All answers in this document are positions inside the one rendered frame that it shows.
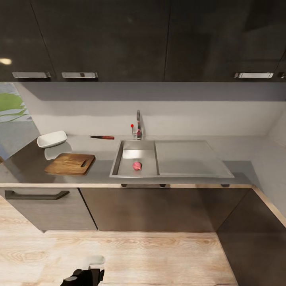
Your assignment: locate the cutting board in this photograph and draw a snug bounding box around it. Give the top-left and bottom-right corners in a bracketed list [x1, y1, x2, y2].
[44, 153, 95, 175]

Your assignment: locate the vidalia onion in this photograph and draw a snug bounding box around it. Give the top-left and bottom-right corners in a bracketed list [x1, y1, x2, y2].
[133, 162, 141, 170]

